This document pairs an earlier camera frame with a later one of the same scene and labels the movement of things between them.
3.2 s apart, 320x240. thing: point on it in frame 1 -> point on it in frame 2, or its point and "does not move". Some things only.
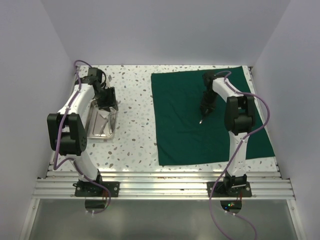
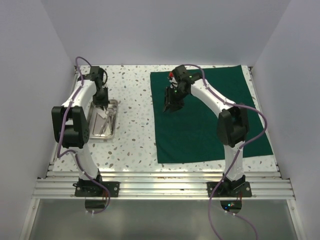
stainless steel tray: [100, 124] does not move
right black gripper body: [209, 100] -> [178, 95]
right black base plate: [229, 189] does not move
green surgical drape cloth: [181, 138] does not move
